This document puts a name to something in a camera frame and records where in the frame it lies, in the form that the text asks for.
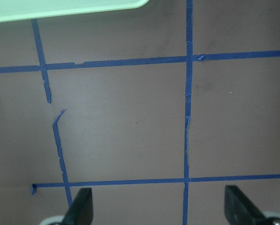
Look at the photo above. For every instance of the light green plastic tray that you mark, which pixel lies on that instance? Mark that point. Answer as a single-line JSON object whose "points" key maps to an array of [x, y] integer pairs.
{"points": [[17, 10]]}

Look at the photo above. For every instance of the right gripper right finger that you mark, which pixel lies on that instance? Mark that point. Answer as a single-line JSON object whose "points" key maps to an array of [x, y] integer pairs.
{"points": [[240, 210]]}

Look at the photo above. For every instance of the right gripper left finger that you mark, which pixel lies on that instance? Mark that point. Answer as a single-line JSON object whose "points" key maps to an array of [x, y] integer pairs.
{"points": [[81, 210]]}

